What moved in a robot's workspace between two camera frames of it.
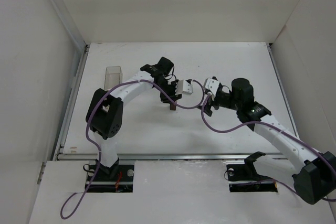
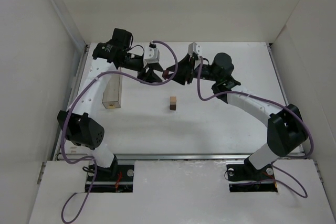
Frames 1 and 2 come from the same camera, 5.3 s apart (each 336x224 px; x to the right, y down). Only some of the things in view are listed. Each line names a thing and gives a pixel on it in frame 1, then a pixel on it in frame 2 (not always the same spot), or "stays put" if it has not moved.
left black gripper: [169, 95] to [144, 70]
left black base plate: [119, 178] stays put
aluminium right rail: [271, 49] stays put
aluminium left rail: [60, 144] stays put
